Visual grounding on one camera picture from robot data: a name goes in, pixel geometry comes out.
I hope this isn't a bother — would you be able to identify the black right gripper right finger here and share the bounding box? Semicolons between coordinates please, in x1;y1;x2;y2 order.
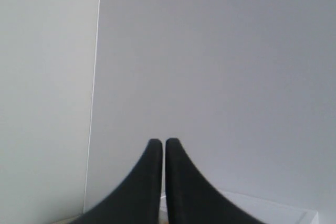
165;138;262;224

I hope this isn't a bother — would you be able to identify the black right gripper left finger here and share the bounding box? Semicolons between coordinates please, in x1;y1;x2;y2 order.
72;139;163;224

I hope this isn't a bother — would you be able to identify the white plastic drawer cabinet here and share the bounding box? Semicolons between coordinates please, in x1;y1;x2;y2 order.
159;189;336;224

